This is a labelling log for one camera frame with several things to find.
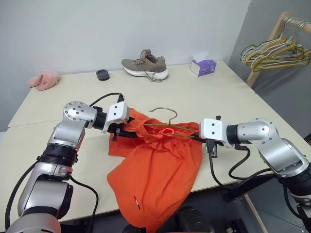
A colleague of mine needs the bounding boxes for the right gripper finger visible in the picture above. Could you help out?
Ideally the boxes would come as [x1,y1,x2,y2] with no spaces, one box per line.
[190,134,207,143]

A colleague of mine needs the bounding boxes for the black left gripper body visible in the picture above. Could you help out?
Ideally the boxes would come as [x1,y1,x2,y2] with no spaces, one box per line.
[106,116,133,142]

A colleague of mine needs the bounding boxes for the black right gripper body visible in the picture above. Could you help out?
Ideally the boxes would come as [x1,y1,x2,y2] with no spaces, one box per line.
[205,138,225,159]

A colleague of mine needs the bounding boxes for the olive wire hanger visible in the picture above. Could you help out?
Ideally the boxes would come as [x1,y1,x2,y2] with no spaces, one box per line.
[143,107,203,142]

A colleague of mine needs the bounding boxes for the orange shorts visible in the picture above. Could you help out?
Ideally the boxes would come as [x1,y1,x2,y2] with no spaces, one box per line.
[106,107,204,233]

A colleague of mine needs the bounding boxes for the black round container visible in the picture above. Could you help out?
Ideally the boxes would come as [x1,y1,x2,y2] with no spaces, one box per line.
[95,68,111,82]

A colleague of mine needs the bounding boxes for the taupe sneaker with white sole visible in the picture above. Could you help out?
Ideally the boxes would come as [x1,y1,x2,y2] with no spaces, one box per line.
[121,49,169,83]

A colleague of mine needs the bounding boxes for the purple tissue box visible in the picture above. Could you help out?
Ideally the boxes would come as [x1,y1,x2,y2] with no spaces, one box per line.
[190,50,218,78]

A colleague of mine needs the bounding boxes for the pink fluffy cloth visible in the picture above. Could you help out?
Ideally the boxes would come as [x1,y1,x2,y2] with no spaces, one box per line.
[28,70,62,92]

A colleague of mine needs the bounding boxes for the hangers on wooden rack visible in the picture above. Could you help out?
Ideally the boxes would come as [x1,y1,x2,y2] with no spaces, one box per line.
[246,12,311,86]

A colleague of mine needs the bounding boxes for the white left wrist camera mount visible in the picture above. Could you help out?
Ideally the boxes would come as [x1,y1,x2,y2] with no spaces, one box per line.
[102,102,130,134]

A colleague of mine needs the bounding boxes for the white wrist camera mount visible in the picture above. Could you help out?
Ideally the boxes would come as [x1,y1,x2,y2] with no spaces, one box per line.
[199,117,232,149]
[102,102,130,134]

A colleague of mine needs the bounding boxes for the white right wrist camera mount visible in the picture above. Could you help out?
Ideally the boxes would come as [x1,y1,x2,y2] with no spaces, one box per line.
[199,117,232,149]

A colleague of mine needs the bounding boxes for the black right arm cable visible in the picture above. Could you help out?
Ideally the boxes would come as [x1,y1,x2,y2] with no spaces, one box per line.
[206,143,276,190]

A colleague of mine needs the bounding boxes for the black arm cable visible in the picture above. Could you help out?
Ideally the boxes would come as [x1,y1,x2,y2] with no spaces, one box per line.
[4,92,125,233]
[206,143,276,190]

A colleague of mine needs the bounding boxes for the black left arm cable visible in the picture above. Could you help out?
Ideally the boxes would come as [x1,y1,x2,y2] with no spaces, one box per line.
[4,92,125,233]

